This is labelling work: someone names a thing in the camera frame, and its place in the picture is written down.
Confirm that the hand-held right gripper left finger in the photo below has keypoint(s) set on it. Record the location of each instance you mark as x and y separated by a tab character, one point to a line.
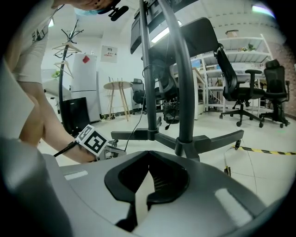
120	185

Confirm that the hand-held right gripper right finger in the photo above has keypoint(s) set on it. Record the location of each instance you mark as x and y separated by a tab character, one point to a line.
175	185

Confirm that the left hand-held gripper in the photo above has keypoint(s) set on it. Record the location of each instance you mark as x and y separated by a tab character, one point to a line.
92	140

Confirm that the black screen stand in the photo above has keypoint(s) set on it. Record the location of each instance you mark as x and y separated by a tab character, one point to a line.
150	92

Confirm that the person's left forearm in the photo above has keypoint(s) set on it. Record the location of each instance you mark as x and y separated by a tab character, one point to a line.
60	136

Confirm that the yellow black floor tape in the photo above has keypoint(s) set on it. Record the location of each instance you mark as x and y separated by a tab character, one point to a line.
266	151

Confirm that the black screen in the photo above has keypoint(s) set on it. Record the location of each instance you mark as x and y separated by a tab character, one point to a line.
196	34

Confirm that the black wrist band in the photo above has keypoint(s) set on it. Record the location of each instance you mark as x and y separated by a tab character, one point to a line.
68	147

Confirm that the black box appliance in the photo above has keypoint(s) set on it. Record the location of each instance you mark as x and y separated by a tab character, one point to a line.
75	113

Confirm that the white refrigerator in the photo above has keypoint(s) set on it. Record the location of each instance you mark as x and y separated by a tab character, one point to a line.
84	88

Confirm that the round wooden table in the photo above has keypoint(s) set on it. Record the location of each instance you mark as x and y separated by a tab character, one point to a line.
118	85

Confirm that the black coat rack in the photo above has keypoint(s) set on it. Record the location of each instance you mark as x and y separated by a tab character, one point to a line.
61	88

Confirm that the black office chair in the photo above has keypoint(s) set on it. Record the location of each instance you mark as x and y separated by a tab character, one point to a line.
165	85
138	95
276	85
231	81

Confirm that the black mesh waste basket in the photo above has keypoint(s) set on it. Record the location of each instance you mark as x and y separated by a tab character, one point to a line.
171	113

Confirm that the green potted plant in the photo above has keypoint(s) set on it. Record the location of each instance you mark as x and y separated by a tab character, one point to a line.
56	74

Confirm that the wooden clothes hanger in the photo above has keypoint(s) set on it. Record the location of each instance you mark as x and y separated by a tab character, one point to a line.
69	46
65	66

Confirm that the red fridge magnet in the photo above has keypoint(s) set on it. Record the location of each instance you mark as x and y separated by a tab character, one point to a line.
86	59

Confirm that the long ceiling light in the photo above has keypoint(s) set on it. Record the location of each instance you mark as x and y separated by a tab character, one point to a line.
162	34

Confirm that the blue face mask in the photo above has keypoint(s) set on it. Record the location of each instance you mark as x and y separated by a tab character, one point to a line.
89	12

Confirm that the person's head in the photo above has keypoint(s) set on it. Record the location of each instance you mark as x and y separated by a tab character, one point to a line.
88	4

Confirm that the white shelving rack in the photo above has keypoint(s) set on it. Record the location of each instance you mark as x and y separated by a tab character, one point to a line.
245	55

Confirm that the green shelf plant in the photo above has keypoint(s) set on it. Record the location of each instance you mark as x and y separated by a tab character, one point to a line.
249	47

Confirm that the white wall poster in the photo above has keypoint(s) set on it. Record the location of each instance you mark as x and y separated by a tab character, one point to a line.
109	54

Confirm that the black head-mounted camera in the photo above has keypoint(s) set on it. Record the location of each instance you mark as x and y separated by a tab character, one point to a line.
115	11

